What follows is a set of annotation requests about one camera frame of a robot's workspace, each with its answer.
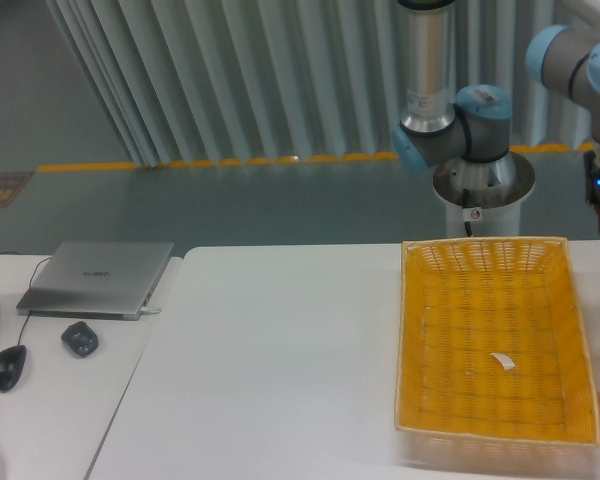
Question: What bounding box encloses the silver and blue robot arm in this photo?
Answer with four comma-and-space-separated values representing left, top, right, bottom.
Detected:
391, 1, 600, 237

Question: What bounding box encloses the white paper label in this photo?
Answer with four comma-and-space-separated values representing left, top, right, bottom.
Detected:
490, 352, 516, 371

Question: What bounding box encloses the yellow wicker basket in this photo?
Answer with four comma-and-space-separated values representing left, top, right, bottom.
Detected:
394, 237, 600, 446

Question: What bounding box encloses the silver closed laptop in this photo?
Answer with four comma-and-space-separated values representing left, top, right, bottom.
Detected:
16, 241, 173, 320

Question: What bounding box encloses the small black gadget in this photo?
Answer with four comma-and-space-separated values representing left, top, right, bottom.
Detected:
61, 321, 99, 358

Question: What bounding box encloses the black computer mouse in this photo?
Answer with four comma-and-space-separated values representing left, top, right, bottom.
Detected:
0, 344, 27, 393

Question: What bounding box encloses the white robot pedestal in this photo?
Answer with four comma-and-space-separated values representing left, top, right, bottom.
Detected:
442, 200, 522, 238

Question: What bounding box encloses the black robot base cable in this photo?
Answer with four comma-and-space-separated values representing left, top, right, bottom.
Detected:
460, 187, 474, 238

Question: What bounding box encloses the black mouse cable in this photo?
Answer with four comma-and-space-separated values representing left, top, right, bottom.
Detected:
0, 251, 54, 347

